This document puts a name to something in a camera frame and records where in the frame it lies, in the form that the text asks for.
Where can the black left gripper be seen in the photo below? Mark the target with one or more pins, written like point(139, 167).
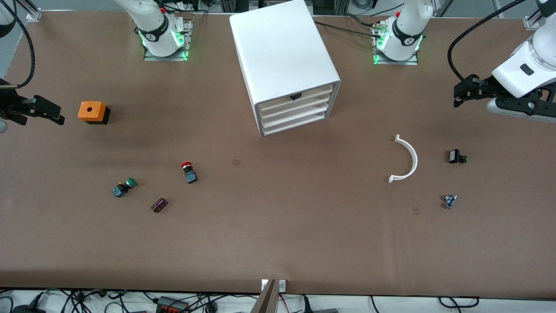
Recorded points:
point(483, 89)

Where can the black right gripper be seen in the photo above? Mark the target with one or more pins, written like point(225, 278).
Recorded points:
point(9, 107)

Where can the red push button switch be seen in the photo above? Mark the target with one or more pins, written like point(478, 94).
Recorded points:
point(189, 173)

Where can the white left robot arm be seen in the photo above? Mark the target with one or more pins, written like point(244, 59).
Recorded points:
point(406, 30)

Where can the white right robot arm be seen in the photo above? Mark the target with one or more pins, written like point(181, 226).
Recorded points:
point(158, 26)

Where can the orange and black button box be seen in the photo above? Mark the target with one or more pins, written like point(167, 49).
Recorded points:
point(90, 111)

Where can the white plastic drawer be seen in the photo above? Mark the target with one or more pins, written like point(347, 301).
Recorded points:
point(282, 109)
point(282, 118)
point(282, 125)

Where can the white drawer cabinet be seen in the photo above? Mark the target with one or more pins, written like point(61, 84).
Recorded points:
point(282, 48)

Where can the small purple black component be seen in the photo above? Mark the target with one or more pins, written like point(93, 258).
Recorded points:
point(159, 205)

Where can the black power adapter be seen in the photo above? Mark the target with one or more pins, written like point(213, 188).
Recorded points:
point(28, 309)

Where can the black and red power strip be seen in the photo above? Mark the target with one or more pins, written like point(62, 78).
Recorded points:
point(173, 304)

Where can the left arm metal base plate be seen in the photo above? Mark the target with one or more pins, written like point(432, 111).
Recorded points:
point(412, 62)

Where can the white curved plastic bracket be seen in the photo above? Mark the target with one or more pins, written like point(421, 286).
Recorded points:
point(413, 156)

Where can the green push button switch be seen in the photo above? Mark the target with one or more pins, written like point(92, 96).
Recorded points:
point(124, 188)

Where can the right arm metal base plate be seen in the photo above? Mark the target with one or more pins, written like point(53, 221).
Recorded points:
point(150, 57)

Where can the small white metal bracket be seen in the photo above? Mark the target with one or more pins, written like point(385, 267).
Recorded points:
point(283, 285)

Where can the grey angled post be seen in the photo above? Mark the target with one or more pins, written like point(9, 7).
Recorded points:
point(265, 302)

